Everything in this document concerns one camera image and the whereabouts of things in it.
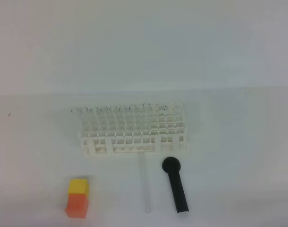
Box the black plastic scoop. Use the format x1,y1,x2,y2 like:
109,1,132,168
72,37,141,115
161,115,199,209
162,157,189,213

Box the orange cube block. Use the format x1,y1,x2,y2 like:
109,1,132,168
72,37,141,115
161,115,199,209
65,193,89,218

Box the white plastic test tube rack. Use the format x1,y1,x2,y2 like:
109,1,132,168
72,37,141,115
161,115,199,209
79,103,187,157

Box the yellow cube block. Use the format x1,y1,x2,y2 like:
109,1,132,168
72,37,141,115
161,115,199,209
68,178,90,196

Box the clear glass test tube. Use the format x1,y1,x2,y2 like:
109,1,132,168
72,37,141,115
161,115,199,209
138,152,152,213

